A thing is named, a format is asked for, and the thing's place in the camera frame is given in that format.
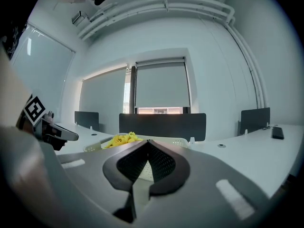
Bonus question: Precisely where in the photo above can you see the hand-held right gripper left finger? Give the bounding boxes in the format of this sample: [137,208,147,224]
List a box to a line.
[56,139,149,224]

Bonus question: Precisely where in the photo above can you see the wide grey roller blind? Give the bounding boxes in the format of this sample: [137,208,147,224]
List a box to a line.
[79,66,128,115]

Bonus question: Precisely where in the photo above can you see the person's black printed shirt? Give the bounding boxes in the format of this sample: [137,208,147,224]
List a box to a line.
[0,0,30,59]

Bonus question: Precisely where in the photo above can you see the white ceiling-mounted unit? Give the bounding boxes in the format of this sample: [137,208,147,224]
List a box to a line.
[71,10,90,26]

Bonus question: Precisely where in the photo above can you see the black flat device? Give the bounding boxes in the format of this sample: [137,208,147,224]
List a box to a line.
[272,126,285,140]

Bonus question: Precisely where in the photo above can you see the dark window frame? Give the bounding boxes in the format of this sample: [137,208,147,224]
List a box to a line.
[129,65,190,115]

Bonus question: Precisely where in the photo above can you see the white ceiling pipes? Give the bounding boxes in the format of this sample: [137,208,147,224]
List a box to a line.
[76,0,268,110]

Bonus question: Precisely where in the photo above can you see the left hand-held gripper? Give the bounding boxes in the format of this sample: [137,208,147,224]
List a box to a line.
[16,94,79,151]

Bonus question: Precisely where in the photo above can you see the grey glass wall panel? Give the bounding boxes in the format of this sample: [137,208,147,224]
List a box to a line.
[10,24,76,104]

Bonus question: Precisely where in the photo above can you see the white desk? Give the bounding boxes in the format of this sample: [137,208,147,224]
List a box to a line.
[54,122,304,199]

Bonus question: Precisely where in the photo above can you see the yellow artificial sunflowers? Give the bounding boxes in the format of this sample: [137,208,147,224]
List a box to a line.
[103,131,144,149]

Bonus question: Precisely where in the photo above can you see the wide black desk divider panel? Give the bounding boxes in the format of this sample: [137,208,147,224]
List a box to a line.
[118,113,207,142]

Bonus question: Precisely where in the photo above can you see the narrow grey roller blind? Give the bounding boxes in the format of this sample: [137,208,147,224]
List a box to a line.
[134,57,191,108]

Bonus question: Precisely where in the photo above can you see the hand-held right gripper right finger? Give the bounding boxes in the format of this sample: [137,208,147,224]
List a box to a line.
[136,139,271,228]

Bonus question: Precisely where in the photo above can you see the small black desk divider panel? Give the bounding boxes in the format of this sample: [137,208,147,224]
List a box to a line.
[239,107,271,135]
[74,111,100,131]

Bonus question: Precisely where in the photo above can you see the white plastic basket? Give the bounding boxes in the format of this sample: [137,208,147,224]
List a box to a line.
[83,133,191,182]

